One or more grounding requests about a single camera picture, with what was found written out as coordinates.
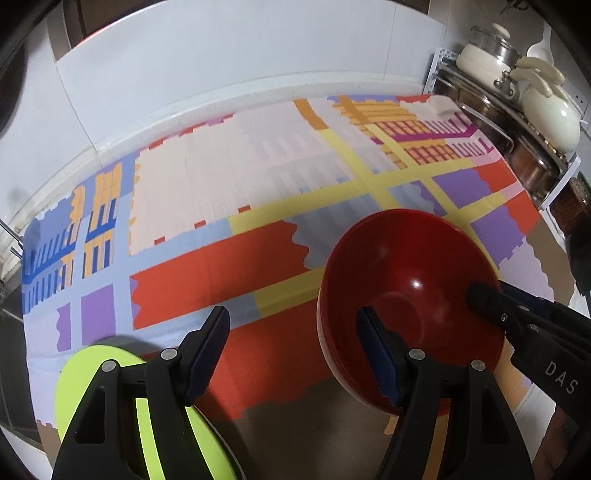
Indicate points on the copper coloured pot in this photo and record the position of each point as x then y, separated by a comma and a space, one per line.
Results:
535, 166

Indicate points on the white ladle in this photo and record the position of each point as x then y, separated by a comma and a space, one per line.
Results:
540, 44

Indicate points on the stainless steel pot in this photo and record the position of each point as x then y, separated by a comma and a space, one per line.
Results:
475, 106

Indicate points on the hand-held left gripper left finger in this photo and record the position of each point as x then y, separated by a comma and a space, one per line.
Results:
210, 355

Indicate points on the colourful patterned mat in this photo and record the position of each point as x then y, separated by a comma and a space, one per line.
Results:
231, 184

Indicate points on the white lidded saucepan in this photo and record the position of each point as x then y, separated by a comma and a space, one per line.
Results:
485, 53

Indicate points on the white metal dish rack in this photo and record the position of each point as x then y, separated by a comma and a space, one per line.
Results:
434, 69

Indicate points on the red and black bowl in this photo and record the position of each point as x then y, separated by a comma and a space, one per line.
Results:
406, 258

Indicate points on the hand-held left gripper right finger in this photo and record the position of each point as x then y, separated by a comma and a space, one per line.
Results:
381, 357

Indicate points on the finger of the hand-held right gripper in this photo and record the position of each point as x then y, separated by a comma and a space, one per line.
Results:
485, 295
531, 295

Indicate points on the green plate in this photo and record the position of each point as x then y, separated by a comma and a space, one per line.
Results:
78, 383

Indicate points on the dark brown wall cabinet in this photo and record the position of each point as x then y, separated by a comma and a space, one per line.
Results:
78, 23

